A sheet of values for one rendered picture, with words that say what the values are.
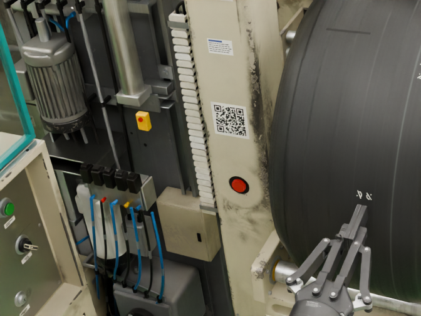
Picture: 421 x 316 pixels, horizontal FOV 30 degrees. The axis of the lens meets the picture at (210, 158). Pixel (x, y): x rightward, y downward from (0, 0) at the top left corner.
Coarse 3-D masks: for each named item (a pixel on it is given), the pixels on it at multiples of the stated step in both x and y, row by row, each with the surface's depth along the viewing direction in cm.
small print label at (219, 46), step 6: (210, 42) 143; (216, 42) 142; (222, 42) 142; (228, 42) 141; (210, 48) 144; (216, 48) 143; (222, 48) 143; (228, 48) 142; (222, 54) 143; (228, 54) 143
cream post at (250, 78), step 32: (192, 0) 139; (256, 0) 138; (192, 32) 144; (224, 32) 140; (256, 32) 140; (224, 64) 145; (256, 64) 142; (224, 96) 149; (256, 96) 146; (256, 128) 150; (224, 160) 159; (256, 160) 155; (224, 192) 164; (256, 192) 160; (224, 224) 170; (256, 224) 166; (256, 256) 171
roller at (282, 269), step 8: (280, 264) 161; (288, 264) 160; (280, 272) 160; (288, 272) 159; (280, 280) 160; (312, 280) 157; (352, 296) 154; (376, 296) 151; (376, 304) 152; (384, 304) 151; (392, 304) 150; (400, 304) 149; (408, 304) 149; (416, 304) 148; (400, 312) 150; (408, 312) 149; (416, 312) 148
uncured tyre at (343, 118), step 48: (336, 0) 129; (384, 0) 126; (336, 48) 123; (384, 48) 120; (288, 96) 126; (336, 96) 121; (384, 96) 118; (288, 144) 125; (336, 144) 121; (384, 144) 118; (288, 192) 127; (336, 192) 123; (384, 192) 119; (288, 240) 134; (384, 240) 123; (384, 288) 133
